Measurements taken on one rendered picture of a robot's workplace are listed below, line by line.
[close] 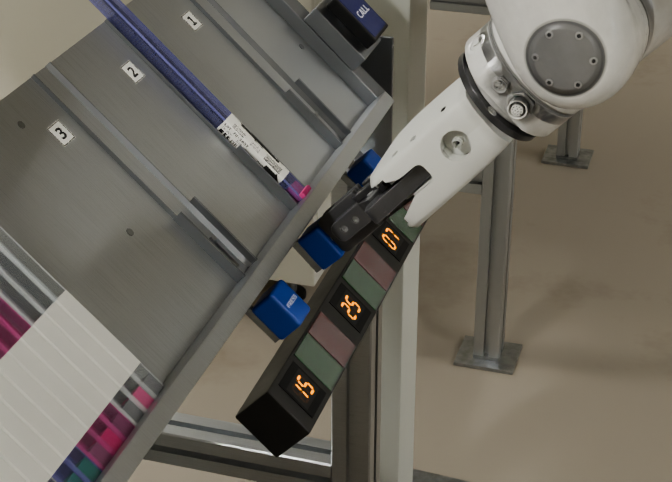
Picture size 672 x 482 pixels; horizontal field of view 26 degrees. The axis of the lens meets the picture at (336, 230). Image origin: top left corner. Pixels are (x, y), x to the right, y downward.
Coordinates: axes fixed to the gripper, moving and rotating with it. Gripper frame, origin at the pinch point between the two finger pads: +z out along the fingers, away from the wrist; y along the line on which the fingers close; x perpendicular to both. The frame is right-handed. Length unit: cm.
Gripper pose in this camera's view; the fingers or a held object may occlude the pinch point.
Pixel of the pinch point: (352, 218)
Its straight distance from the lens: 106.3
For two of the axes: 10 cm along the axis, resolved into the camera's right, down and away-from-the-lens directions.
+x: -7.0, -7.1, -1.3
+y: 3.0, -4.5, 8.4
